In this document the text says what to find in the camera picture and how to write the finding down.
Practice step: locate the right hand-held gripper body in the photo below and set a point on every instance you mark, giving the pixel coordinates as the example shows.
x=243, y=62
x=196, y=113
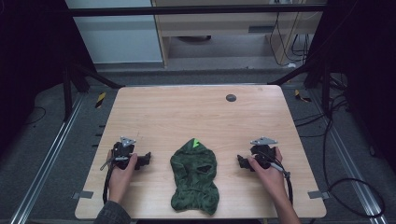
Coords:
x=264, y=154

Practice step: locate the black horizontal frame bar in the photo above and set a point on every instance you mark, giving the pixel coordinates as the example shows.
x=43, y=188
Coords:
x=186, y=10

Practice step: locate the dark green knit balaclava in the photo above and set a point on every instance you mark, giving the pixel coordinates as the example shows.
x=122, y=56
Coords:
x=193, y=180

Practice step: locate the grey round table grommet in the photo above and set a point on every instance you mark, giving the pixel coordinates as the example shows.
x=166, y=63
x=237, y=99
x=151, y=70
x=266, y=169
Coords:
x=231, y=98

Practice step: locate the person's left hand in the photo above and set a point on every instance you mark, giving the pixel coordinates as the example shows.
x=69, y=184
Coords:
x=120, y=180

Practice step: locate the grey tape strip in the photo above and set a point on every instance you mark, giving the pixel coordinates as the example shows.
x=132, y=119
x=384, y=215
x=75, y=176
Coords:
x=318, y=195
x=82, y=195

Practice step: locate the white cabinet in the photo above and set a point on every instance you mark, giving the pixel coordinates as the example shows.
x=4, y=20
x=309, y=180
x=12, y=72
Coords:
x=118, y=37

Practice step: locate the black yellow hazard tape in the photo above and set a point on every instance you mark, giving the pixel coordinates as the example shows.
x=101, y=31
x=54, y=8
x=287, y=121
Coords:
x=100, y=100
x=301, y=96

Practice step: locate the light wooden desk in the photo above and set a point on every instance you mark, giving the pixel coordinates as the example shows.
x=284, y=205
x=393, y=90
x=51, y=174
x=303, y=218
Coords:
x=218, y=21

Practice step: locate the person's right hand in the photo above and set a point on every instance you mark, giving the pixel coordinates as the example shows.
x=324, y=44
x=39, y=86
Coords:
x=271, y=179

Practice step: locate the black curtain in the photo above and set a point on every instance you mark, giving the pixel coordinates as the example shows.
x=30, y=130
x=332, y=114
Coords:
x=31, y=62
x=364, y=62

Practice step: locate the aluminium floor rail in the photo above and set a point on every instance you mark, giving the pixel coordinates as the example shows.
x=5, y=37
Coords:
x=351, y=168
x=46, y=161

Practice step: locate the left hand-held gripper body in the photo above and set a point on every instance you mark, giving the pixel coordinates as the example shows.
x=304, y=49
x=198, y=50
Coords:
x=124, y=152

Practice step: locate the black metal stand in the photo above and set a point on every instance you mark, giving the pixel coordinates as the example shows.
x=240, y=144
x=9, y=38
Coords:
x=325, y=90
x=67, y=93

